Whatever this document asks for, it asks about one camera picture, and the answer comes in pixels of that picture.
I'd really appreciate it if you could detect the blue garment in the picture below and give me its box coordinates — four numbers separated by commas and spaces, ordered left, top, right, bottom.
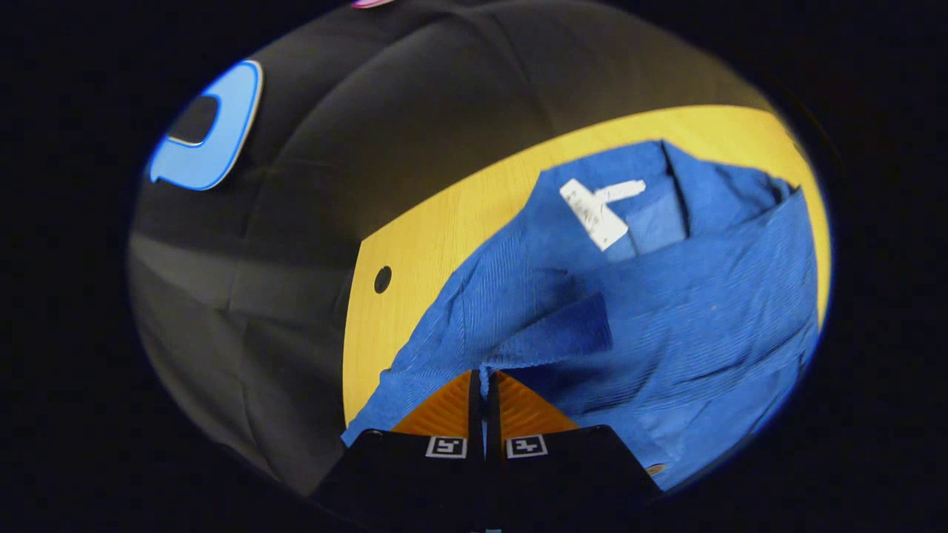
341, 139, 821, 493

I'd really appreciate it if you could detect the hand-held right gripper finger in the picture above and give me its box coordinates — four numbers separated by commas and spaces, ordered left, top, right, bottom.
311, 370, 487, 515
485, 370, 664, 512

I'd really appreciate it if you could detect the black backdrop cloth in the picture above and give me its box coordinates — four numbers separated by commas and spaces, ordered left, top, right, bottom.
127, 0, 786, 497

